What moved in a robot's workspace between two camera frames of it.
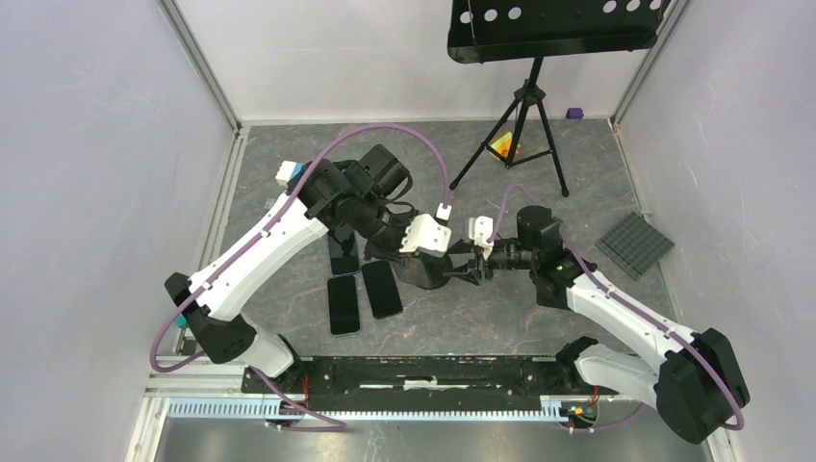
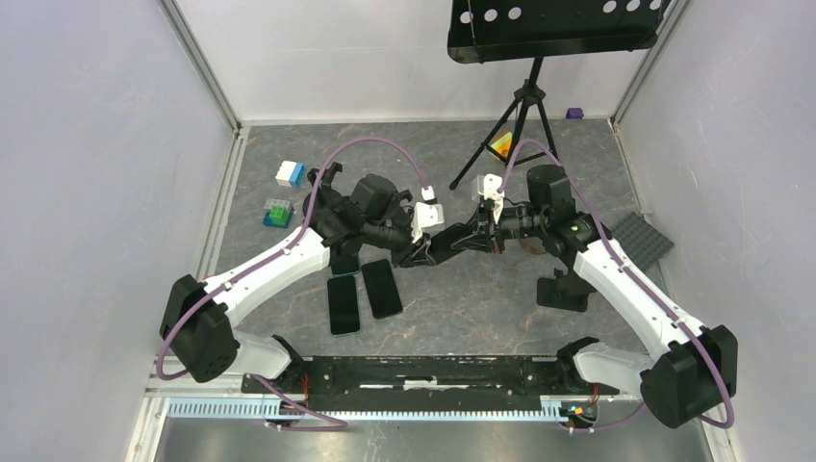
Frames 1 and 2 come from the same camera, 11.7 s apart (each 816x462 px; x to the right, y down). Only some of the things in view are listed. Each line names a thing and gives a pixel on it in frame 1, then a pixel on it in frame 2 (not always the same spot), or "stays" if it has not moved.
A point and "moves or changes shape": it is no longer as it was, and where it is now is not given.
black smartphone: (412, 270) moves or changes shape
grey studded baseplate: (634, 245) stays
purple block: (574, 114) stays
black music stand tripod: (484, 31) stays
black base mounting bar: (418, 382) stays
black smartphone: (344, 306) stays
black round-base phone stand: (439, 269) moves or changes shape
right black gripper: (482, 265) → (497, 230)
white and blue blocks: (287, 169) stays
